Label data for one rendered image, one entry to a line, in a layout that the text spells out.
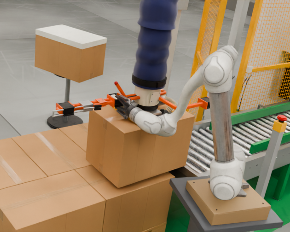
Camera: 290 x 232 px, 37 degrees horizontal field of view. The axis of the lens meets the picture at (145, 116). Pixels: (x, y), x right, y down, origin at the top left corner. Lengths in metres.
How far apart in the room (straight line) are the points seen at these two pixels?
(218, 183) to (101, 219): 0.94
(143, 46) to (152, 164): 0.78
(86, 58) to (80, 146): 1.25
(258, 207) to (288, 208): 1.73
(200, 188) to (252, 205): 0.31
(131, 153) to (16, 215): 0.77
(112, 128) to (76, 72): 1.73
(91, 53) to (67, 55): 0.24
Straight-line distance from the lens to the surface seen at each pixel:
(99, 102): 2.66
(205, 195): 2.54
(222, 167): 2.27
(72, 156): 3.24
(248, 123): 4.38
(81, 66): 4.34
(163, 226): 3.39
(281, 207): 4.21
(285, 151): 3.92
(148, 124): 2.45
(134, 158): 2.79
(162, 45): 2.69
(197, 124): 3.91
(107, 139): 2.81
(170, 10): 2.64
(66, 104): 2.57
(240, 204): 2.51
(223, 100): 2.17
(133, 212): 3.07
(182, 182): 2.72
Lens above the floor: 2.18
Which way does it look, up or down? 24 degrees down
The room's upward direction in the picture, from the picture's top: 9 degrees clockwise
